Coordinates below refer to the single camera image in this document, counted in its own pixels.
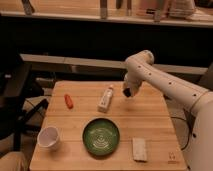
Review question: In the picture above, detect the black eraser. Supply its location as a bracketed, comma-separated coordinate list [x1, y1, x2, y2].
[123, 88, 131, 97]

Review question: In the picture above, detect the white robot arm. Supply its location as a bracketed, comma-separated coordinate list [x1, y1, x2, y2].
[123, 50, 213, 171]

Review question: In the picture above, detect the green ceramic plate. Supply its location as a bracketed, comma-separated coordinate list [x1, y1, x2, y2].
[82, 118, 120, 156]

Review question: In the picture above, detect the white ceramic cup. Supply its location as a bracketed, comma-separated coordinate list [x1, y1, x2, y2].
[37, 126, 60, 150]

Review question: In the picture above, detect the white glue bottle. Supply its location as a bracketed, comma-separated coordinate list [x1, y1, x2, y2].
[97, 85, 114, 113]

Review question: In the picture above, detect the white sponge block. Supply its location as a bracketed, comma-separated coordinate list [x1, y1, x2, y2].
[132, 138, 147, 162]

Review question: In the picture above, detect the grey metal bench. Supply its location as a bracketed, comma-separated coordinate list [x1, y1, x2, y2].
[21, 54, 207, 82]

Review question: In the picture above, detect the black office chair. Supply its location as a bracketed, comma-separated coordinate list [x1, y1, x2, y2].
[0, 64, 48, 151]

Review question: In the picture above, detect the black cable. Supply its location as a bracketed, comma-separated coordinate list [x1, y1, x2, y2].
[171, 115, 192, 151]

